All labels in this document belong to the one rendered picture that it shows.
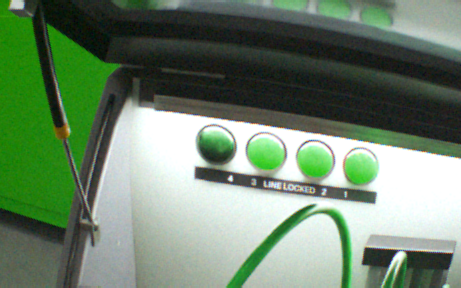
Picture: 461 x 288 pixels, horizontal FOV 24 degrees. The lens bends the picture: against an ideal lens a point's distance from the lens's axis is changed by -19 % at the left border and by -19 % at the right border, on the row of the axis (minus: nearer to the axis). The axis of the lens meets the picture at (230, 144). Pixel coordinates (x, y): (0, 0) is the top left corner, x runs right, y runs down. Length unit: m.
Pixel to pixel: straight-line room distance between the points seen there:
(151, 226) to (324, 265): 0.23
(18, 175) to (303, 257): 2.76
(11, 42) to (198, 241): 2.56
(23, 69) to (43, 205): 0.53
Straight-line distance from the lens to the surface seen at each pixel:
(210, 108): 1.47
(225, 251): 1.57
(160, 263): 1.62
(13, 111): 4.14
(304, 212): 1.26
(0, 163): 4.26
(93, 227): 1.45
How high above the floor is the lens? 1.95
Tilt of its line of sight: 22 degrees down
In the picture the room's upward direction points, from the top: 2 degrees clockwise
